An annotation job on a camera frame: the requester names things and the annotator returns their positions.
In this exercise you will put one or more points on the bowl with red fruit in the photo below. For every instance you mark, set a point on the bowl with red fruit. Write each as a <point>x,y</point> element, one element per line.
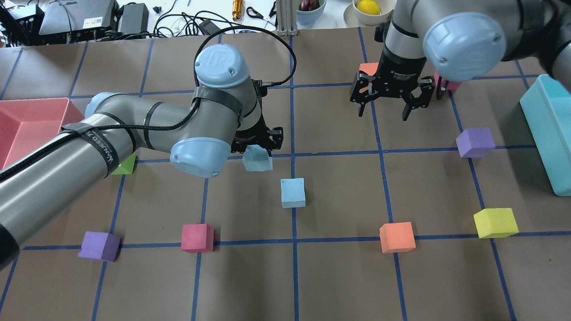
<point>309,11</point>

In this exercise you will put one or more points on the black power brick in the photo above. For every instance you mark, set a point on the black power brick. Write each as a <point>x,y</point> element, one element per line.
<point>133,18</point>

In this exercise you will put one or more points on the purple block near base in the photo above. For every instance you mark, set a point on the purple block near base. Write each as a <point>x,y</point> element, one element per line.
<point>100,246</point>

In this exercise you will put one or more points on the green block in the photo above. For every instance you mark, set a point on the green block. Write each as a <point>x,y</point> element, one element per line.
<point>127,166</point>

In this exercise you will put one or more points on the cyan tray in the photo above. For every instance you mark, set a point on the cyan tray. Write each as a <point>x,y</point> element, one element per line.
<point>547,109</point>

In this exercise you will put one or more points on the red block near base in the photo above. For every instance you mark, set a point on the red block near base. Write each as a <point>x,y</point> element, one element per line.
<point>197,238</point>

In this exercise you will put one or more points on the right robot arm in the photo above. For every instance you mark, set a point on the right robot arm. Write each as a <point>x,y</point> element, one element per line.
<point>462,39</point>

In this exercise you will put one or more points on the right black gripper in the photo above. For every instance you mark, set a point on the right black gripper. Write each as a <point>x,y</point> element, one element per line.
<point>398,71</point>

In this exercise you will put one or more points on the black computer box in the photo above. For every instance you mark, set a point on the black computer box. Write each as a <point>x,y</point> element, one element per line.
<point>79,16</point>

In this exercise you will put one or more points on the pink tray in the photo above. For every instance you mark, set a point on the pink tray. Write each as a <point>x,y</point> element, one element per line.
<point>27,124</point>

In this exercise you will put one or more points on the far red block right side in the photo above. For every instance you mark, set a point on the far red block right side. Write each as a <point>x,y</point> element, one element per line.
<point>445,84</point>

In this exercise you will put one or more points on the orange block near base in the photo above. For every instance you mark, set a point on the orange block near base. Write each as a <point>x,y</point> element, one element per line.
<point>397,237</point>

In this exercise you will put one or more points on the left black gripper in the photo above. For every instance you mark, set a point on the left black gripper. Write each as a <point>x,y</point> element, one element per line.
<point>257,135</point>

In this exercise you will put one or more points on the aluminium frame post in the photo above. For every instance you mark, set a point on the aluminium frame post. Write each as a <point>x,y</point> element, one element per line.
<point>287,17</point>

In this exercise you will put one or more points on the yellow block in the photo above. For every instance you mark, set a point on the yellow block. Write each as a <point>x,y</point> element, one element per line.
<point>495,223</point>

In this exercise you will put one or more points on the bowl with lemon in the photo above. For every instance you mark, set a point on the bowl with lemon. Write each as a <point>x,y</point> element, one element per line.
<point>368,12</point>

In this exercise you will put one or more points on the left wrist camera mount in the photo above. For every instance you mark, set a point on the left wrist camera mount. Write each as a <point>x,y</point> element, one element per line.
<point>261,88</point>

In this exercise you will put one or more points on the brass cylinder tool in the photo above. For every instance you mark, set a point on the brass cylinder tool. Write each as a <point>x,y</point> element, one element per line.
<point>237,10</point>

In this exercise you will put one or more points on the far orange block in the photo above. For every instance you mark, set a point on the far orange block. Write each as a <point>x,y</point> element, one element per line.
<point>369,69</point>

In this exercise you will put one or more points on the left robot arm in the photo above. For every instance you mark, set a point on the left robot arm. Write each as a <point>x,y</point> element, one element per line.
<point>224,117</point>

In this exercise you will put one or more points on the purple block right side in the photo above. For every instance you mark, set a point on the purple block right side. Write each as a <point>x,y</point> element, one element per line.
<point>475,142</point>

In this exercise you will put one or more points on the light blue block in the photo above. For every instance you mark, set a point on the light blue block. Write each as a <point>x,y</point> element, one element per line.
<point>257,159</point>
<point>293,193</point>

